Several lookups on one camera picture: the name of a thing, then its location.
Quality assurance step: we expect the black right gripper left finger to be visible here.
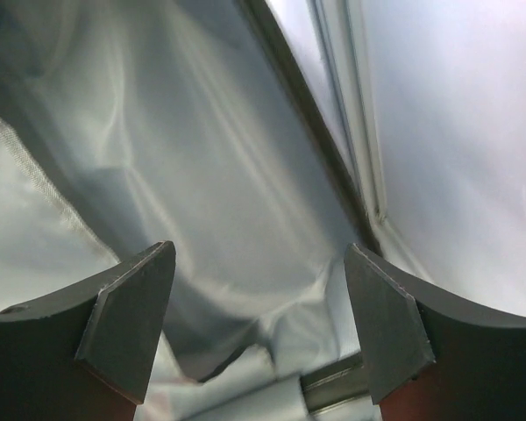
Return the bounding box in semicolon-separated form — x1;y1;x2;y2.
0;241;175;420

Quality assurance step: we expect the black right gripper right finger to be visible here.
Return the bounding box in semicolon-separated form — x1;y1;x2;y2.
345;245;526;420

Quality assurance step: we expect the blue suitcase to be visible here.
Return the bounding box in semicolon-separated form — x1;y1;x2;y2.
0;1;359;389

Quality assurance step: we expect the aluminium right corner post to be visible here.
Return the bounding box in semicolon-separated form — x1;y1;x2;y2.
304;0;395;421

